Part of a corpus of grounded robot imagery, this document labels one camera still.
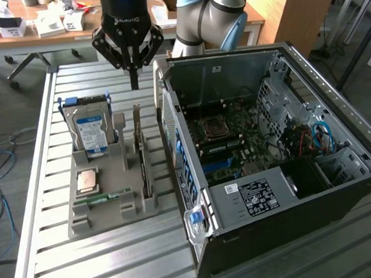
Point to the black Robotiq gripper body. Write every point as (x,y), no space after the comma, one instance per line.
(124,11)

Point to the Nvidia graphics card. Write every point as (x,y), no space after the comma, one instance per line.
(140,147)

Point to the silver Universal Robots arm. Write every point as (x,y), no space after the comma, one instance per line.
(191,20)

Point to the white booklet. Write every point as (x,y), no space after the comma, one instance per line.
(165,17)

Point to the small white printed box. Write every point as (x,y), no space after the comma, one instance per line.
(73,21)

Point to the flat white box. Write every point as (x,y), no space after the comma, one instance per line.
(50,26)

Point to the hard disk with blue carrier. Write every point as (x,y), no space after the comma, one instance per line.
(90,128)

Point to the tape roll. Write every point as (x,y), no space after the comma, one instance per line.
(45,0)

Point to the grey cup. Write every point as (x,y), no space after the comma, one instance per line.
(29,1)

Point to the white box with black lid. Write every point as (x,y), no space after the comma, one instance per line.
(11,26)

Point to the grey printed parts rack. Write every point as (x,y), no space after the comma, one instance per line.
(113,180)

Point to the CPU with copper-toned lid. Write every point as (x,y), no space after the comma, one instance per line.
(86,181)

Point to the perforated silver drive cage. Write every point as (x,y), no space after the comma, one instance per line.
(277,109)

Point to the green motherboard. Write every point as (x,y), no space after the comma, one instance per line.
(254,148)

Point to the green RAM stick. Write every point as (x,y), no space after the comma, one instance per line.
(96,198)

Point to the wooden cabinet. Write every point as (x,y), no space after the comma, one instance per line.
(306,14)

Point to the grey power supply unit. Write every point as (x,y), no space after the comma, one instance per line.
(232,202)

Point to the blue case latch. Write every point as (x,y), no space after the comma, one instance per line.
(196,218)

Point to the black open PC case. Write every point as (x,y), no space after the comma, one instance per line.
(271,234)

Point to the silver disk bay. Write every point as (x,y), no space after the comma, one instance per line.
(342,165)

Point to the CPU socket with metal frame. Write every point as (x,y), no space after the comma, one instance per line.
(216,128)

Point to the white table frame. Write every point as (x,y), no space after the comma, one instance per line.
(358,14)

